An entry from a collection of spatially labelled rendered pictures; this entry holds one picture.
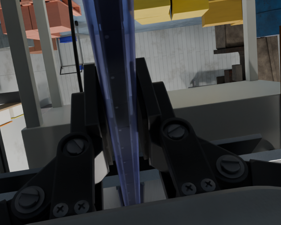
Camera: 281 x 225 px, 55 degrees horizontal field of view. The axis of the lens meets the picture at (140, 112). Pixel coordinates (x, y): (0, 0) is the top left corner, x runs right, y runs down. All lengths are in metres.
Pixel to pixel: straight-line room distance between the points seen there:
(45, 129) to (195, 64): 8.91
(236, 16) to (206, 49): 4.87
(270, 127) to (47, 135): 0.51
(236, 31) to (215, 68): 3.48
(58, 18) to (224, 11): 2.54
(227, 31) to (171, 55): 3.56
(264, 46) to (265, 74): 0.59
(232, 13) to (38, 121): 4.25
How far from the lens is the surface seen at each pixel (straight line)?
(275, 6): 3.67
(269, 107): 0.69
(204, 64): 9.46
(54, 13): 3.42
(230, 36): 6.16
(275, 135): 0.72
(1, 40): 5.39
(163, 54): 9.34
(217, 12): 4.64
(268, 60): 6.48
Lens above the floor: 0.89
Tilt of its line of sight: 11 degrees up
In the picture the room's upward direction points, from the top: 173 degrees clockwise
